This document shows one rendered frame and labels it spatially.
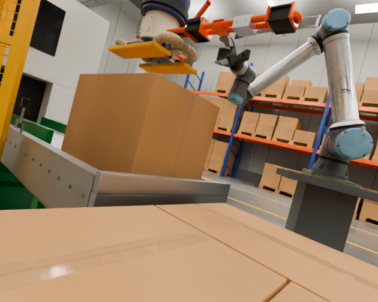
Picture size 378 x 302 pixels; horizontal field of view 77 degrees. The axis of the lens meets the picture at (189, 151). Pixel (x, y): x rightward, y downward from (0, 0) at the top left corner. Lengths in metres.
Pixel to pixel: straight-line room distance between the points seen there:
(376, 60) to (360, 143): 8.81
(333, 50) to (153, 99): 0.95
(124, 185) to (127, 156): 0.16
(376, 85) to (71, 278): 8.31
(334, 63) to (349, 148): 0.42
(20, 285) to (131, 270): 0.13
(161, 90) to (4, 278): 0.67
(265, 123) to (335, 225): 7.12
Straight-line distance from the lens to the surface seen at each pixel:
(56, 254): 0.41
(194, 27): 1.06
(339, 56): 1.43
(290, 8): 0.90
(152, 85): 0.84
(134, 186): 0.75
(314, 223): 1.48
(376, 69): 9.98
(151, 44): 1.04
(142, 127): 0.82
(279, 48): 10.84
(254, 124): 8.56
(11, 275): 0.36
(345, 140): 1.33
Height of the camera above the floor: 0.74
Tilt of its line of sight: 1 degrees down
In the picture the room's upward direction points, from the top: 15 degrees clockwise
